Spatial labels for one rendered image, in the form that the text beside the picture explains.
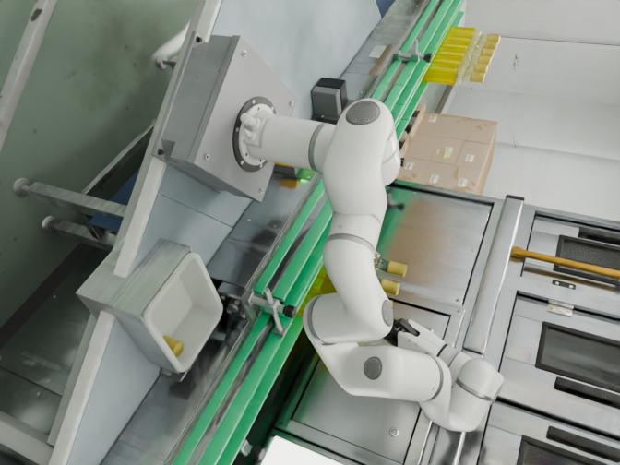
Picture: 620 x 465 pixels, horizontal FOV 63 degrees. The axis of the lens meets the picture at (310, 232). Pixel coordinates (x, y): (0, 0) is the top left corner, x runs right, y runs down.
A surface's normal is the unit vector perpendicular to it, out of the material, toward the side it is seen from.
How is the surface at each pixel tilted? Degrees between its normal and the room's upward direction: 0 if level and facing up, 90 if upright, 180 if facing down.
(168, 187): 0
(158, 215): 0
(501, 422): 90
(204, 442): 90
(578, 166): 90
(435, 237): 90
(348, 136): 102
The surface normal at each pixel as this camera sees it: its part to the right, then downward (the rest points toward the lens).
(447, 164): -0.15, -0.66
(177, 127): -0.33, -0.21
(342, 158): -0.33, -0.48
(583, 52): -0.41, 0.71
